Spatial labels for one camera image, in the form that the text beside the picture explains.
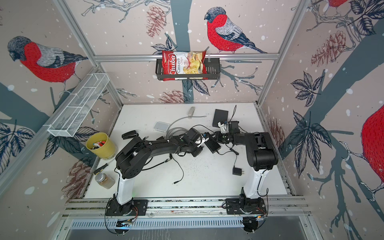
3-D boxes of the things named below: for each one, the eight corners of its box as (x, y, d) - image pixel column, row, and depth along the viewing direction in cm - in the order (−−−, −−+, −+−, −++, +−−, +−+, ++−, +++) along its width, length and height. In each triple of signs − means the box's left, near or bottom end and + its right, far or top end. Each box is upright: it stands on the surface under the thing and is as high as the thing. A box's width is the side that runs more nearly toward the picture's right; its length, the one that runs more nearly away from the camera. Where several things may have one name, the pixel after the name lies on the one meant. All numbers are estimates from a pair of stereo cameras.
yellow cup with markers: (96, 161, 93) (81, 149, 81) (103, 145, 100) (91, 132, 88) (115, 161, 92) (103, 149, 81) (121, 145, 100) (111, 132, 88)
